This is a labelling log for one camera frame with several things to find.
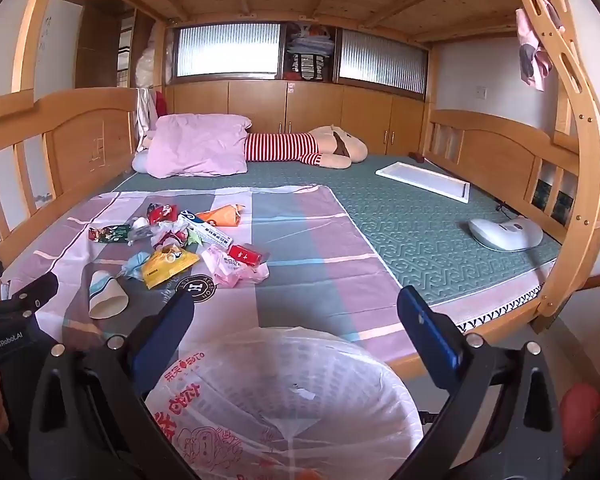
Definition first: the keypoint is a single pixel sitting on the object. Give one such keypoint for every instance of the orange snack packet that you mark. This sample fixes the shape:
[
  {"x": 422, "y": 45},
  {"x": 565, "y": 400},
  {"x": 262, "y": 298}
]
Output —
[{"x": 220, "y": 216}]

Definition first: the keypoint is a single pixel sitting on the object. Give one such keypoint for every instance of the frosted glass panel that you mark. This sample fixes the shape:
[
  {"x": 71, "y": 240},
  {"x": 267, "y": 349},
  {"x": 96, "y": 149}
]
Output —
[
  {"x": 227, "y": 51},
  {"x": 382, "y": 60}
]

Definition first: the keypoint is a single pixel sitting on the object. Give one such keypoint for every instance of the wooden bunk ladder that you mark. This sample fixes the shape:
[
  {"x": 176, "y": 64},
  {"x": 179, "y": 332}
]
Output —
[{"x": 596, "y": 185}]

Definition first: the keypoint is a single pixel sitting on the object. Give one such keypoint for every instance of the plush toy with striped shirt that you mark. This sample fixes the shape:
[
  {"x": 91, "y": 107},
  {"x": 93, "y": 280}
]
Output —
[{"x": 280, "y": 147}]

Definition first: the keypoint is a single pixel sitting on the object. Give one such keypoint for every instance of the wooden wardrobe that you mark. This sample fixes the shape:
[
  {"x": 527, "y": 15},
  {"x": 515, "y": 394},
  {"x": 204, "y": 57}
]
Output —
[{"x": 97, "y": 45}]

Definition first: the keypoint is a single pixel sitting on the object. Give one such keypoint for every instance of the white toothpaste box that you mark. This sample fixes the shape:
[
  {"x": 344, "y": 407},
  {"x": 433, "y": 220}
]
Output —
[{"x": 205, "y": 230}]

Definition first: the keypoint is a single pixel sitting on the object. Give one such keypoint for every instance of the dark green snack packet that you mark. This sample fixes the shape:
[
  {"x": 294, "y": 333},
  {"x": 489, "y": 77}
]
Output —
[{"x": 107, "y": 233}]

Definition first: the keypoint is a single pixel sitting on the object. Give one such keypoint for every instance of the red round object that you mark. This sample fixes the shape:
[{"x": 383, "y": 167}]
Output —
[{"x": 587, "y": 417}]

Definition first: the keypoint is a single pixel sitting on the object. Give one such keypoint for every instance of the white paper cup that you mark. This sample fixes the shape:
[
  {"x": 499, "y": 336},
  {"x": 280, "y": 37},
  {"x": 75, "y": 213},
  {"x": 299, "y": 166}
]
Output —
[{"x": 105, "y": 295}]

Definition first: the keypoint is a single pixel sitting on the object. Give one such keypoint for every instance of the white hanging cloth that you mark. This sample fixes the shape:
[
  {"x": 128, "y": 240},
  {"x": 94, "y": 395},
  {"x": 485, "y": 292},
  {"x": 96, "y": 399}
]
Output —
[{"x": 143, "y": 112}]

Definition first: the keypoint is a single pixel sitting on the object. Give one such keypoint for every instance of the wooden bunk bed frame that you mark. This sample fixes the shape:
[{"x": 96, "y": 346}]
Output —
[{"x": 75, "y": 135}]

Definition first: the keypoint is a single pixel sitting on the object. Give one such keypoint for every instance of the checked pink grey sheet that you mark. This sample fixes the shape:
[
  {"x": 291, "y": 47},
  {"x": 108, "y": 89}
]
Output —
[{"x": 300, "y": 240}]

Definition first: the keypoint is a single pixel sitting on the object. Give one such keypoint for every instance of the yellow snack packet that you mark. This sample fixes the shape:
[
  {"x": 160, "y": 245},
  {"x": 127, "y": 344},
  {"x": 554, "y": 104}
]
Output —
[{"x": 167, "y": 267}]

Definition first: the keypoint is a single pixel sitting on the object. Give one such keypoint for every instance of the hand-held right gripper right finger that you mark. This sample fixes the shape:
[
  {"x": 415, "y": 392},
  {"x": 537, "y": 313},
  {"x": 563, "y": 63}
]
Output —
[{"x": 430, "y": 332}]

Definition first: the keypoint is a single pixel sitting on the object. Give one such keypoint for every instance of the white wall socket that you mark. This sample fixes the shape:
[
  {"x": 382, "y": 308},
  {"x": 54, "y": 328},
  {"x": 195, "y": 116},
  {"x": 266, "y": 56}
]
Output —
[{"x": 480, "y": 93}]

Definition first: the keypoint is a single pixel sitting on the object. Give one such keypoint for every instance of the bundle of plastic bags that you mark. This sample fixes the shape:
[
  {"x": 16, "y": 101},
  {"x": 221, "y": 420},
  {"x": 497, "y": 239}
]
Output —
[{"x": 307, "y": 37}]

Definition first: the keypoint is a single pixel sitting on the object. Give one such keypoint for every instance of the white cushion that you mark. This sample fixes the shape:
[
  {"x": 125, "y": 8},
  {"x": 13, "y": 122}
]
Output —
[{"x": 140, "y": 161}]

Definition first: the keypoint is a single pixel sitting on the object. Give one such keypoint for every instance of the red hanging cloth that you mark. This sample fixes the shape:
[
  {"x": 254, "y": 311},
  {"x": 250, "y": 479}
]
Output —
[{"x": 161, "y": 103}]

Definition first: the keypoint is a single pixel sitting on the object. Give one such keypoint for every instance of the pink pillow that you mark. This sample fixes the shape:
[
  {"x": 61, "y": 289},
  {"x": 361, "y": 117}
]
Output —
[{"x": 200, "y": 145}]

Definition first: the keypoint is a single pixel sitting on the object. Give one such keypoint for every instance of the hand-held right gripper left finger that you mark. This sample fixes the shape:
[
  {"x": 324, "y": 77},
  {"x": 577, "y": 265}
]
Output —
[{"x": 164, "y": 332}]

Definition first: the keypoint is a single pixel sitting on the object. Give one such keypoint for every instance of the white handheld appliance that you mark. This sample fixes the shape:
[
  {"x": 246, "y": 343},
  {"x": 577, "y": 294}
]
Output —
[{"x": 502, "y": 234}]

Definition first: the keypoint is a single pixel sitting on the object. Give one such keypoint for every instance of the black striped tote bag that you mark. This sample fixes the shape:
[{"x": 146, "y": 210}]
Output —
[{"x": 309, "y": 66}]

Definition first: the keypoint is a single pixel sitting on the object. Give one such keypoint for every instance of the red wrapper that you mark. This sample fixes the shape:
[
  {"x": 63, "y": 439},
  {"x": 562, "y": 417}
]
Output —
[{"x": 160, "y": 214}]

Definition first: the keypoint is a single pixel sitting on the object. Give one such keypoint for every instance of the trash bin with plastic bag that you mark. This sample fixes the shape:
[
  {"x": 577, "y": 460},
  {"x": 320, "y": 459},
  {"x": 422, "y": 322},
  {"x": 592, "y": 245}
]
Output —
[{"x": 290, "y": 360}]

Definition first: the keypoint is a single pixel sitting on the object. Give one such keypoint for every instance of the light blue wrapper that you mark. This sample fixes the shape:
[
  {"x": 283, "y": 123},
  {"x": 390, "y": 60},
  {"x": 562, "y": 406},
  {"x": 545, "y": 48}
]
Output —
[{"x": 135, "y": 263}]

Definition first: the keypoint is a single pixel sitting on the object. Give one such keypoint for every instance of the pink hanging garment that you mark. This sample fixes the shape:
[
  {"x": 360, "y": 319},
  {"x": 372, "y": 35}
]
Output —
[{"x": 530, "y": 50}]

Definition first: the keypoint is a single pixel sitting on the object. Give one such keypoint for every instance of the clear plastic wrapper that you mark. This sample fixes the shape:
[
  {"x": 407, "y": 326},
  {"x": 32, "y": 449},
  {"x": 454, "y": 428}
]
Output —
[{"x": 172, "y": 235}]

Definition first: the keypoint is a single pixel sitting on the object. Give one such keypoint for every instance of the white plastic wrapped bundle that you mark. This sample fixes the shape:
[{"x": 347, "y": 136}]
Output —
[{"x": 150, "y": 60}]

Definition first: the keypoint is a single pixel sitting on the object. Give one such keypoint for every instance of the green patterned mattress mat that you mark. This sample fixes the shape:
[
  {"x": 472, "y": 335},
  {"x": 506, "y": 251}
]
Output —
[{"x": 405, "y": 225}]

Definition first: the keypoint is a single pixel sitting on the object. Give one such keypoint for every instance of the white flat tray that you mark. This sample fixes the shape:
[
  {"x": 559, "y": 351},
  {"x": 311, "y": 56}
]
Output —
[{"x": 422, "y": 181}]

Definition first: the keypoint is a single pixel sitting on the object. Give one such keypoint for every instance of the red packet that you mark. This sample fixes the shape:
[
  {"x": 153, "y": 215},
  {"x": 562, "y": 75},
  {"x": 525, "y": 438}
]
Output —
[{"x": 242, "y": 254}]

